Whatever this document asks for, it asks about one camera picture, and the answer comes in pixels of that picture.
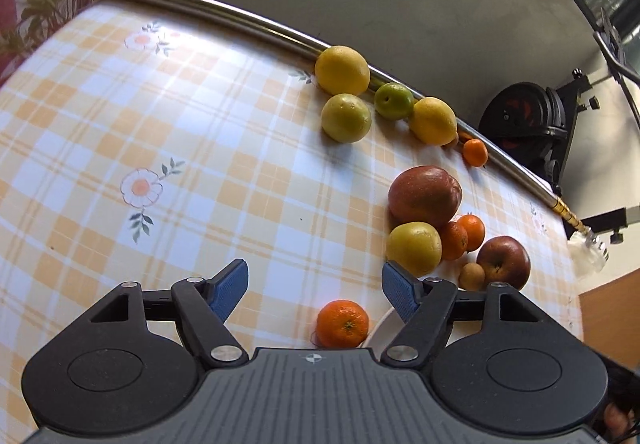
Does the small orange tangerine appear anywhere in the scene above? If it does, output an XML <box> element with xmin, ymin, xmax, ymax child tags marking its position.
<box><xmin>316</xmin><ymin>300</ymin><xmax>370</xmax><ymax>349</ymax></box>

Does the person's left hand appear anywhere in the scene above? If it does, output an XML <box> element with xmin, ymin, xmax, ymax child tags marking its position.
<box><xmin>603</xmin><ymin>403</ymin><xmax>632</xmax><ymax>440</ymax></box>

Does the cream round plate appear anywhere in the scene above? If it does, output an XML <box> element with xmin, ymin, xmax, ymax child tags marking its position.
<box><xmin>362</xmin><ymin>308</ymin><xmax>405</xmax><ymax>355</ymax></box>

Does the brown longan beside apple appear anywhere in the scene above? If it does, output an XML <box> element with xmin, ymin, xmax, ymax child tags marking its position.
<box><xmin>458</xmin><ymin>262</ymin><xmax>486</xmax><ymax>291</ymax></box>

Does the yellow-green round citrus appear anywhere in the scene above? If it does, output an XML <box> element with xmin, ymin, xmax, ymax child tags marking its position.
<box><xmin>386</xmin><ymin>222</ymin><xmax>442</xmax><ymax>277</ymax></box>

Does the tangerine front of apples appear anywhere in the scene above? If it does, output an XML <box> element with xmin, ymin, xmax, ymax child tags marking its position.
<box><xmin>439</xmin><ymin>221</ymin><xmax>469</xmax><ymax>261</ymax></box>

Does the tangerine behind apple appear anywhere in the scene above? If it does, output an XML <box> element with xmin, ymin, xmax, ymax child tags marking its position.
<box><xmin>457</xmin><ymin>213</ymin><xmax>486</xmax><ymax>253</ymax></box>

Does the large dark red apple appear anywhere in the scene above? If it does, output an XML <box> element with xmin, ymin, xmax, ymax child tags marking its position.
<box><xmin>476</xmin><ymin>235</ymin><xmax>532</xmax><ymax>290</ymax></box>

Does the small tangerine near pole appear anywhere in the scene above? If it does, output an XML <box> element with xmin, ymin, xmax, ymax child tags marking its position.
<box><xmin>462</xmin><ymin>139</ymin><xmax>489</xmax><ymax>167</ymax></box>

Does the white plastic bag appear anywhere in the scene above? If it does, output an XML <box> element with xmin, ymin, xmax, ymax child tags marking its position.
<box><xmin>567</xmin><ymin>231</ymin><xmax>608</xmax><ymax>279</ymax></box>

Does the checked floral tablecloth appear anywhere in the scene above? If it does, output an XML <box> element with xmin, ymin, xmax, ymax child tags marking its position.
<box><xmin>1</xmin><ymin>1</ymin><xmax>582</xmax><ymax>443</ymax></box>

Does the long metal pole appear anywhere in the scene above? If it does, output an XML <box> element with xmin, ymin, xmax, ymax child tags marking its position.
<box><xmin>45</xmin><ymin>0</ymin><xmax>589</xmax><ymax>234</ymax></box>

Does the large yellow lemon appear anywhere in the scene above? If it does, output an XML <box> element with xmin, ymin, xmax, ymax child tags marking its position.
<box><xmin>408</xmin><ymin>97</ymin><xmax>458</xmax><ymax>146</ymax></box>

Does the wooden cabinet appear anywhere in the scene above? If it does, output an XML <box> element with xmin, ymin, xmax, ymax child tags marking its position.
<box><xmin>579</xmin><ymin>270</ymin><xmax>640</xmax><ymax>372</ymax></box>

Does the yellow-green citrus far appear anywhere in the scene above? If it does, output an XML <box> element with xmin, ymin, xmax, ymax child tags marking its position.
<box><xmin>321</xmin><ymin>93</ymin><xmax>372</xmax><ymax>143</ymax></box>

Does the green lime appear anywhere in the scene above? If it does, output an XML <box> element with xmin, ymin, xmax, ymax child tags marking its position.
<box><xmin>374</xmin><ymin>82</ymin><xmax>414</xmax><ymax>121</ymax></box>

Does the black exercise bike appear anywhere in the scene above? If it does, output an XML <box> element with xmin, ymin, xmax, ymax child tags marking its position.
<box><xmin>477</xmin><ymin>9</ymin><xmax>640</xmax><ymax>245</ymax></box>

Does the yellow lemon left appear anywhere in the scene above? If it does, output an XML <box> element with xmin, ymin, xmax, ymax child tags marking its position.
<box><xmin>314</xmin><ymin>46</ymin><xmax>370</xmax><ymax>96</ymax></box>

